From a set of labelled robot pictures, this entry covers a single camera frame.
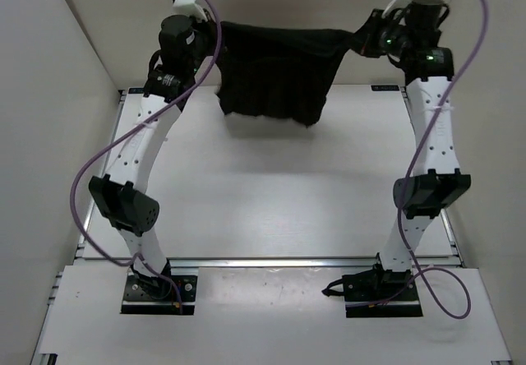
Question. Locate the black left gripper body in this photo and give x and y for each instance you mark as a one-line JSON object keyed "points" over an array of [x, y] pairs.
{"points": [[208, 31]]}

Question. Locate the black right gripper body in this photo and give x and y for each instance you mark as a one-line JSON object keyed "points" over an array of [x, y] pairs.
{"points": [[385, 39]]}

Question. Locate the black skirt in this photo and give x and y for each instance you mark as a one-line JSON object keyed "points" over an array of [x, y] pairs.
{"points": [[283, 74]]}

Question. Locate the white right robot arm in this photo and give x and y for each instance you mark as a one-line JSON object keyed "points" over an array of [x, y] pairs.
{"points": [[408, 33]]}

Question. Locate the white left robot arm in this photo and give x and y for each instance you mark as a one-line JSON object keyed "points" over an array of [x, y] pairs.
{"points": [[120, 194]]}

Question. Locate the right table corner label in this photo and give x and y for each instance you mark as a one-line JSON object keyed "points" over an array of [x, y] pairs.
{"points": [[384, 88]]}

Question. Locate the table corner label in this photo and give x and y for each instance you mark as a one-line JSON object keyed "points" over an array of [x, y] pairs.
{"points": [[135, 90], [384, 88]]}

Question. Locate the left table corner label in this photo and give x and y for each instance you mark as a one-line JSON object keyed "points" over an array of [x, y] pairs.
{"points": [[135, 90]]}

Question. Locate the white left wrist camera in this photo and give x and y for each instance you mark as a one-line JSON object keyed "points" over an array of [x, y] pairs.
{"points": [[189, 8]]}

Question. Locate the aluminium table front rail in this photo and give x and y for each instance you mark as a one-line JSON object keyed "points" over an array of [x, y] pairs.
{"points": [[287, 262]]}

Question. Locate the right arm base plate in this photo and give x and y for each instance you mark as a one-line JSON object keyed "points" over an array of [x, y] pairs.
{"points": [[377, 293]]}

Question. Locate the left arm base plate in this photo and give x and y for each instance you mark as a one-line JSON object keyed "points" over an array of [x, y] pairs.
{"points": [[136, 300]]}

